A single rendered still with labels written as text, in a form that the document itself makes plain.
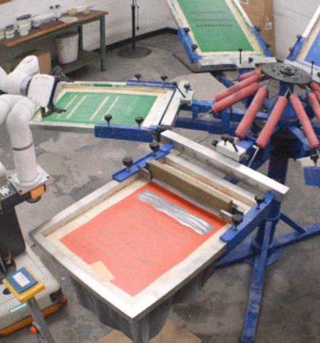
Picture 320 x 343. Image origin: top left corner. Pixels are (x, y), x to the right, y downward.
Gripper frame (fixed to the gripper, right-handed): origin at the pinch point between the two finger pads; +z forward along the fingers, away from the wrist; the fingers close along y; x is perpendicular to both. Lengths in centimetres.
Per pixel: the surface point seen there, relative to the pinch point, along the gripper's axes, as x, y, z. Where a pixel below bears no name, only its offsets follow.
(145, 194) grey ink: -62, 37, 5
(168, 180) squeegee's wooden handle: -64, 29, 12
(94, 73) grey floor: -360, 8, -242
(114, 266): -25, 56, 17
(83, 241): -30, 54, 0
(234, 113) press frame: -127, -2, 13
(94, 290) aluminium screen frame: -9, 59, 20
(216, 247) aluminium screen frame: -44, 41, 45
